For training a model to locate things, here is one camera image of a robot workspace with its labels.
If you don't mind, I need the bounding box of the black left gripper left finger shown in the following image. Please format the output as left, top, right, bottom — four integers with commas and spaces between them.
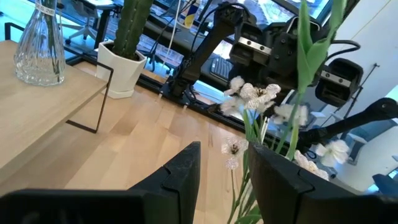
129, 141, 201, 224

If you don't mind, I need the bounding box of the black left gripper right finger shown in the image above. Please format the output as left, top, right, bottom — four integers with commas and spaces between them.
248, 142, 365, 224

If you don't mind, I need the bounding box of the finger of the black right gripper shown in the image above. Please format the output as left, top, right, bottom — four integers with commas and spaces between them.
315, 58, 364, 108
229, 21, 272, 67

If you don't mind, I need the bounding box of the white artificial flower spray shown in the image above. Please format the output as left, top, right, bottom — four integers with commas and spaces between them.
219, 76, 351, 224

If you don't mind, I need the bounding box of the green stemmed artificial flower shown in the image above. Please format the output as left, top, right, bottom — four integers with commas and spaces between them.
40, 0, 62, 77

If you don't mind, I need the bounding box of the thin black stand pole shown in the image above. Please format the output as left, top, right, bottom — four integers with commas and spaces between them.
341, 63, 381, 119

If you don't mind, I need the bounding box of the black computer keyboard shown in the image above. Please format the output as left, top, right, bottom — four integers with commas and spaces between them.
210, 55, 234, 82

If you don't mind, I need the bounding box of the black angled bar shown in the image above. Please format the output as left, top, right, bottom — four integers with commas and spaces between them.
297, 97, 398, 152

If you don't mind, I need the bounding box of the yellow blue white container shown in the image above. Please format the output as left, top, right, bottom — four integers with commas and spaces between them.
179, 0, 201, 29

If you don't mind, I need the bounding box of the black desk with keyboard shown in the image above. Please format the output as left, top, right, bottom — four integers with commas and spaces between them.
141, 18, 237, 93

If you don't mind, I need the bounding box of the green artificial cactus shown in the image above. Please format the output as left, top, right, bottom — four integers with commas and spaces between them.
111, 0, 155, 62

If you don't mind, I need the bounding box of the white angular plant pot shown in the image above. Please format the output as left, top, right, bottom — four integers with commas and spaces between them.
95, 40, 148, 100

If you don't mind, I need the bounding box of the small black desk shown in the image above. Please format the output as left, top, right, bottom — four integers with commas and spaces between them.
77, 0, 125, 50

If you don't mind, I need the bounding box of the white office chair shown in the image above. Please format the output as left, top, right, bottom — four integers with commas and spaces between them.
58, 0, 101, 46

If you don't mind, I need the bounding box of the clear ribbed glass vase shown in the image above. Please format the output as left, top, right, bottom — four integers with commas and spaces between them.
14, 0, 67, 87

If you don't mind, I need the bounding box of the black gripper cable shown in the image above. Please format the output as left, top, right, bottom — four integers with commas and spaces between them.
325, 39, 362, 62

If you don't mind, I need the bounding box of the white hanging cable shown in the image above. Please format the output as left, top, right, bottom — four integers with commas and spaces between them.
160, 0, 183, 75

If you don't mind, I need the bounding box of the black aluminium table frame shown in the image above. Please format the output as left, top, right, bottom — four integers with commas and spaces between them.
133, 73, 299, 153

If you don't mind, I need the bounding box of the wooden shelf with black frame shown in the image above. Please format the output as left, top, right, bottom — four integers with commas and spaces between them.
0, 21, 114, 187

